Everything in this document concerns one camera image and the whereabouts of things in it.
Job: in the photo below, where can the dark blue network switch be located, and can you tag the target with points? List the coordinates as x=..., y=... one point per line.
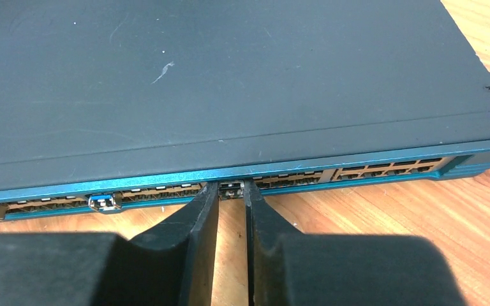
x=154, y=99

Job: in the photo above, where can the blue tab transceiver module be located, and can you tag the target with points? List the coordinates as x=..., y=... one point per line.
x=105, y=203

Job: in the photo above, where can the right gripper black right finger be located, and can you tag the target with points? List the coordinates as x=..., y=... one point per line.
x=289, y=267

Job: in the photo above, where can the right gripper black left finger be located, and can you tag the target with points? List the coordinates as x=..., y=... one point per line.
x=171, y=263

